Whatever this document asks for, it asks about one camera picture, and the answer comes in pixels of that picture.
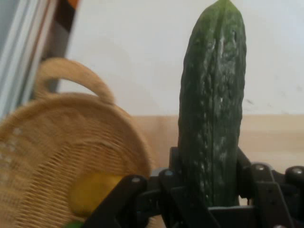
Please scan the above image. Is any dark green cucumber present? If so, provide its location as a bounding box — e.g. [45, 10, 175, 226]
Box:
[177, 0, 247, 208]

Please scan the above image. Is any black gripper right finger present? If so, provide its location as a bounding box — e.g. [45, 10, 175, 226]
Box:
[237, 147, 304, 228]

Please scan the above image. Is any green bell pepper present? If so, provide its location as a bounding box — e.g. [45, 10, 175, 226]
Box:
[64, 220, 85, 228]

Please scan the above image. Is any wooden cutting board, black handle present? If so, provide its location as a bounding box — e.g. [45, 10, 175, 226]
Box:
[133, 114, 304, 173]

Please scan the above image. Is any yellow bell pepper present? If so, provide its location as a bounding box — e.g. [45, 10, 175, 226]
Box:
[68, 172, 124, 217]

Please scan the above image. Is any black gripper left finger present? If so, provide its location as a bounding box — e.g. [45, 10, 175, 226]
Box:
[83, 146, 216, 228]

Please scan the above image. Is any woven wicker basket with handles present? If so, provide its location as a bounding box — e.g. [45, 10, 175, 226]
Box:
[0, 57, 157, 228]

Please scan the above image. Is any aluminium rail along wall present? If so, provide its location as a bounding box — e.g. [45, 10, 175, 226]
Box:
[0, 0, 59, 118]

